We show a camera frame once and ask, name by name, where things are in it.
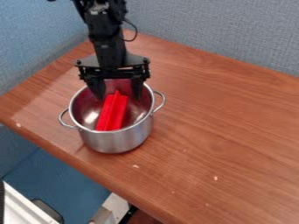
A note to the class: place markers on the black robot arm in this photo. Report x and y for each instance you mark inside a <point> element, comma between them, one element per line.
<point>105,16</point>

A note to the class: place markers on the red plastic block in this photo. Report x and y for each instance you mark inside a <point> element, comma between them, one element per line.
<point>113,112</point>

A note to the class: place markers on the stainless steel pot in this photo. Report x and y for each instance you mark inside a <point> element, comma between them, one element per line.
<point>82,114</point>

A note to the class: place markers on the white device with black pad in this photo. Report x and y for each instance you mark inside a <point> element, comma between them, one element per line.
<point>19,210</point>

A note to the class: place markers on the white table leg bracket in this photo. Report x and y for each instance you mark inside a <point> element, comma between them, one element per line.
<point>112,211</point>

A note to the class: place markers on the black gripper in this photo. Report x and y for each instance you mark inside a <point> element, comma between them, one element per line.
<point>113,62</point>

